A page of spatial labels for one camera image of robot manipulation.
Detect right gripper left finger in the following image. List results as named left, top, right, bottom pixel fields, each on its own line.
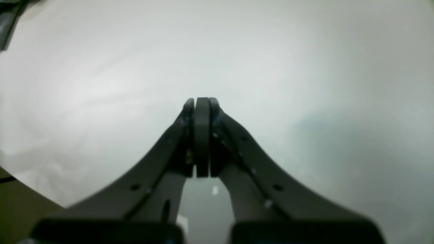
left=31, top=98, right=194, bottom=244

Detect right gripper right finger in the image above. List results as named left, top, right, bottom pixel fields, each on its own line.
left=209, top=98, right=385, bottom=244

